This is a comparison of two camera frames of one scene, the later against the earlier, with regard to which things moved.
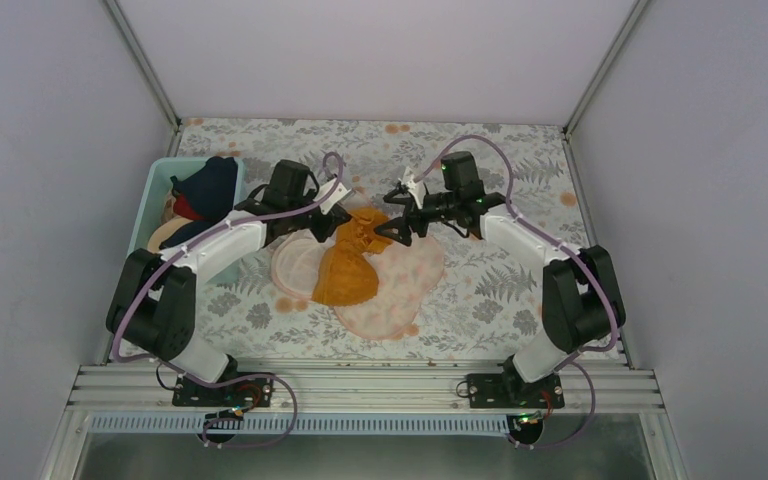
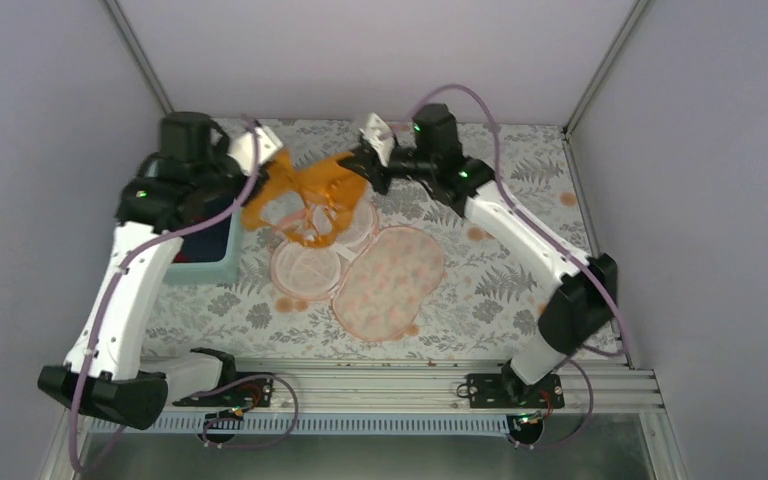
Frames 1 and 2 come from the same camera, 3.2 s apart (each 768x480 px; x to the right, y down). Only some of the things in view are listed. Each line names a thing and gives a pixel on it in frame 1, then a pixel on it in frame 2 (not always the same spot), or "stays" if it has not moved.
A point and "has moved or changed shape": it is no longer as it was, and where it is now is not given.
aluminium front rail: [118, 389] stays
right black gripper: [410, 205] to [365, 157]
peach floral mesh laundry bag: [407, 273] stays
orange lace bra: [348, 274] has moved or changed shape
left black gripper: [337, 217] to [259, 177]
